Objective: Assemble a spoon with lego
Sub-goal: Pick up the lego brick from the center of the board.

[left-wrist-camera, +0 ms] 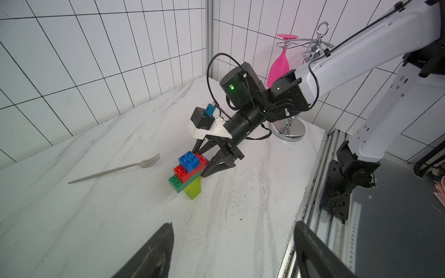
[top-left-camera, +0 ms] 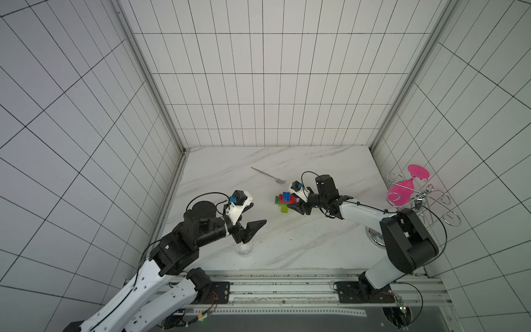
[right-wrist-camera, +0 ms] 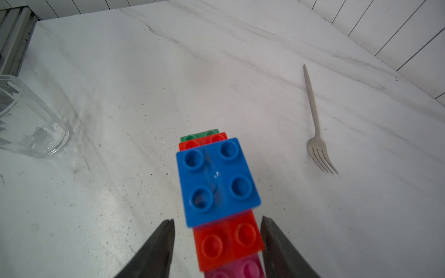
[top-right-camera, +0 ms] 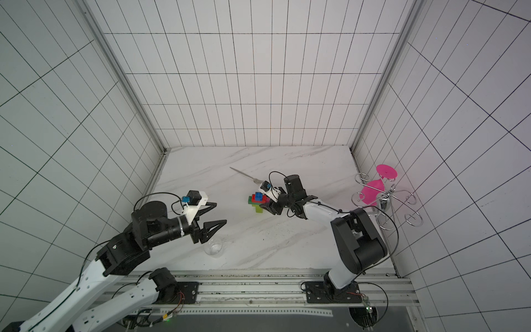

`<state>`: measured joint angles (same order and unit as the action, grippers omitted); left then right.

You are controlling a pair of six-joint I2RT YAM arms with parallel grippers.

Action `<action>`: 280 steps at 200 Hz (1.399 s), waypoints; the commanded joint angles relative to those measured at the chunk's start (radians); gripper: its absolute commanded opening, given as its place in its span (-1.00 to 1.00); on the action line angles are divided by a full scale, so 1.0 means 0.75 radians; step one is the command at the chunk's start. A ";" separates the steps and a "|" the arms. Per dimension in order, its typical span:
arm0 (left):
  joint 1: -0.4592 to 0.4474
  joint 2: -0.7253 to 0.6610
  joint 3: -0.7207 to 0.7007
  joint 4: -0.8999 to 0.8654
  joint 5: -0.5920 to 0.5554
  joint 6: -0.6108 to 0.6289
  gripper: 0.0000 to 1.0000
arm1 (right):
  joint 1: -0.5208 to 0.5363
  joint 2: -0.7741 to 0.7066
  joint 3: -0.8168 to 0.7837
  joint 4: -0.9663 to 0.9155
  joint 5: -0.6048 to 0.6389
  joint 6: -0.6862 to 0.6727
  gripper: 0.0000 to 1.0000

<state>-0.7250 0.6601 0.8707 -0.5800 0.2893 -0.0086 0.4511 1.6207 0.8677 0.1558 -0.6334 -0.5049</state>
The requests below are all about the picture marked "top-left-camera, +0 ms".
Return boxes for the red lego brick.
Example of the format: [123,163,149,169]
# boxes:
[276,192,297,205]

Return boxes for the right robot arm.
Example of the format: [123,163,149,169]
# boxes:
[288,174,439,297]

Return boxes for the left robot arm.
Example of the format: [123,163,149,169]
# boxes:
[65,201,267,331]

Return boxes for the clear glass cup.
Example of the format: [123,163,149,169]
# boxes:
[235,242,254,256]

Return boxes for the metal fork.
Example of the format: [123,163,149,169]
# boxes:
[252,167,286,185]

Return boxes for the pink wine glass lower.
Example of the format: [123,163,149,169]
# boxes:
[387,178,415,207]

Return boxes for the pink wine glass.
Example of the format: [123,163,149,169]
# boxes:
[407,165,431,181]
[387,178,415,207]

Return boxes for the chrome glass holder stand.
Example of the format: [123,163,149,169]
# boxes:
[386,173,462,229]

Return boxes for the pink wine glass upper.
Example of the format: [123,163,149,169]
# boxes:
[407,165,431,181]

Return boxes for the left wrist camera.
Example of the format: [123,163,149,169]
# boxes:
[225,190,253,224]

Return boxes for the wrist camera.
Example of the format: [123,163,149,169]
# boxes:
[289,181,311,203]
[225,190,253,224]

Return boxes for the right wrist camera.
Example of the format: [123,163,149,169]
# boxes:
[289,181,311,203]

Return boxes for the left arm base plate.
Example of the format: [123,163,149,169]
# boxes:
[203,282,231,304]

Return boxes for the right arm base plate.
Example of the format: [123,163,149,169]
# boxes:
[333,281,395,304]

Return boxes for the aluminium mounting rail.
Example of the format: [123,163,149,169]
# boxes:
[165,271,451,318]

